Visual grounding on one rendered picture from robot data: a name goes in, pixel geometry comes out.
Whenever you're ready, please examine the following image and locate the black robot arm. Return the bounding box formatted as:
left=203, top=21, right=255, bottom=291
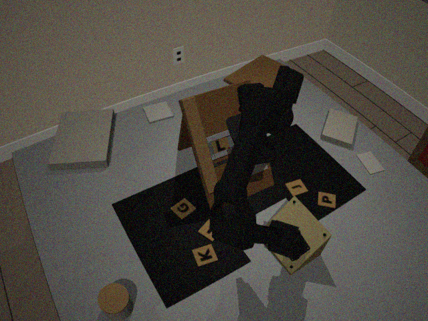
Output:
left=209, top=66, right=310, bottom=261

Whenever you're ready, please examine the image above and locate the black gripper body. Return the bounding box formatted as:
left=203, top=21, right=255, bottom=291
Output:
left=237, top=83, right=276, bottom=165

